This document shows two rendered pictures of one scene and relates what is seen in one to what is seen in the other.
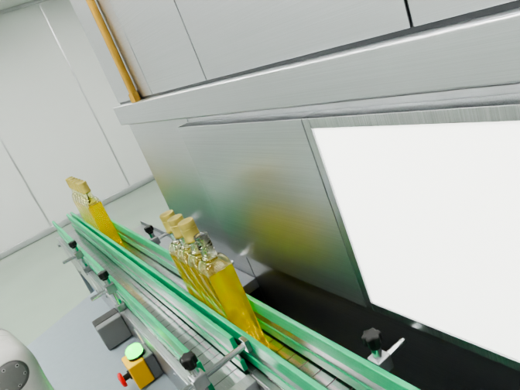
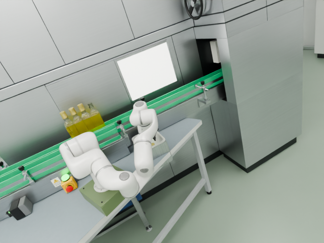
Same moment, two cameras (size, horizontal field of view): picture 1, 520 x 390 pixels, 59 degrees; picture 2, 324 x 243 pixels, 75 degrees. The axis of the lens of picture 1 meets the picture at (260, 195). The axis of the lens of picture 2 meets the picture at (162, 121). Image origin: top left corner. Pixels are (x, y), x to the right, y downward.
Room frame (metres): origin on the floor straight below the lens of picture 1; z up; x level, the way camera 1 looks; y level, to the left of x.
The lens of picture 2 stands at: (0.19, 1.37, 1.53)
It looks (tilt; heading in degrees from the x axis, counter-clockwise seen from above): 27 degrees down; 281
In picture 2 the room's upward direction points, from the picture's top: 19 degrees counter-clockwise
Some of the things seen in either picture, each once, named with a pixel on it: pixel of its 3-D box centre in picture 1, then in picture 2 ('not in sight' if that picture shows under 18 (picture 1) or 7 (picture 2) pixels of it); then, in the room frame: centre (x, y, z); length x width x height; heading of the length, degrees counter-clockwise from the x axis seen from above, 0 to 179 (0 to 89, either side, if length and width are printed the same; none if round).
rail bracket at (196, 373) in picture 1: (212, 374); (121, 127); (0.69, 0.20, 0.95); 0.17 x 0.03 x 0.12; 117
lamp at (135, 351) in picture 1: (134, 350); (65, 177); (1.04, 0.45, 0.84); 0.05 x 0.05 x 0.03
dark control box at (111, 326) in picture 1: (111, 329); (21, 208); (1.29, 0.58, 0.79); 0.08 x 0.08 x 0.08; 27
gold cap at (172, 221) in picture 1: (178, 226); (72, 111); (0.95, 0.19, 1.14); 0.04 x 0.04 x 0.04
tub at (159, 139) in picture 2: not in sight; (149, 143); (0.54, 0.23, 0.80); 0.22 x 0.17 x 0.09; 117
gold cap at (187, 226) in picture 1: (189, 230); (81, 107); (0.90, 0.16, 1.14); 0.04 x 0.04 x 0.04
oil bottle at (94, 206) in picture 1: (97, 213); not in sight; (1.83, 0.63, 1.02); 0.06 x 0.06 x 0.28; 27
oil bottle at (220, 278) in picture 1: (229, 298); (99, 123); (0.85, 0.14, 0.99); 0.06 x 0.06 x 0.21; 28
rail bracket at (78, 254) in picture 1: (73, 260); not in sight; (1.61, 0.72, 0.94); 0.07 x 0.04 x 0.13; 117
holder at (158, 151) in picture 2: not in sight; (148, 143); (0.55, 0.21, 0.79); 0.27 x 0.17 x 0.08; 117
